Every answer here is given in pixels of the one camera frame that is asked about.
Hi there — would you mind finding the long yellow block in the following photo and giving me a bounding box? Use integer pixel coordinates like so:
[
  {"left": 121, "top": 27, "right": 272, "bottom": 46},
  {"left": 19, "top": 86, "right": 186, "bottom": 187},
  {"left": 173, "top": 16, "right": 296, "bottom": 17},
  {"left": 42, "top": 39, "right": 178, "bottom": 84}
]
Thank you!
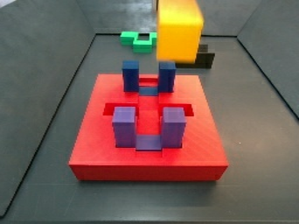
[{"left": 156, "top": 0, "right": 204, "bottom": 63}]

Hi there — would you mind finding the red base board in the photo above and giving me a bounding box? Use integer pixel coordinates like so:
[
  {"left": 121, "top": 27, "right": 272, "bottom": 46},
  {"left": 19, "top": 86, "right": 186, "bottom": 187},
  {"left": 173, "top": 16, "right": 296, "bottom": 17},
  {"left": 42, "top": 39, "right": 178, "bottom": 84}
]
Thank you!
[{"left": 69, "top": 74, "right": 228, "bottom": 181}]

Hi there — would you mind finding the purple front U-block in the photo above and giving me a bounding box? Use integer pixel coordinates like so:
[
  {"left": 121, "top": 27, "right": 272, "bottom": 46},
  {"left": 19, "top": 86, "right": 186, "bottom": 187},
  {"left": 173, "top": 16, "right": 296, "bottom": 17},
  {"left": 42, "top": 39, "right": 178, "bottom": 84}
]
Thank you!
[{"left": 112, "top": 107, "right": 186, "bottom": 151}]

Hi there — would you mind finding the dark blue rear U-block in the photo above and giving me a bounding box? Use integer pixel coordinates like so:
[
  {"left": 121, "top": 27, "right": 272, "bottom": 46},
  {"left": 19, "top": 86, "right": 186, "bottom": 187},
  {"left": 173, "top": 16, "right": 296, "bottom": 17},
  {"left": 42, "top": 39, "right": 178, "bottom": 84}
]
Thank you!
[{"left": 122, "top": 60, "right": 176, "bottom": 96}]

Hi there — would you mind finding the black stepped block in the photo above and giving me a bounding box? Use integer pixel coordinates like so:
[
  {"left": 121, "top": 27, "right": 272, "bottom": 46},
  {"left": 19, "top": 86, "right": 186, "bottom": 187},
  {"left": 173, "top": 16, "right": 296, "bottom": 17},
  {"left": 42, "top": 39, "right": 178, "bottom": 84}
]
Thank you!
[{"left": 176, "top": 45, "right": 214, "bottom": 69}]

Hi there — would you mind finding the green zigzag block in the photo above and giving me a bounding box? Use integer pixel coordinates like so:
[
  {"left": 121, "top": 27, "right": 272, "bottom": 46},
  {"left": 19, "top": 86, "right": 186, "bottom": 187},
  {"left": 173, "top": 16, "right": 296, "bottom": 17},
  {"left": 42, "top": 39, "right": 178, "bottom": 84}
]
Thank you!
[{"left": 120, "top": 31, "right": 157, "bottom": 53}]

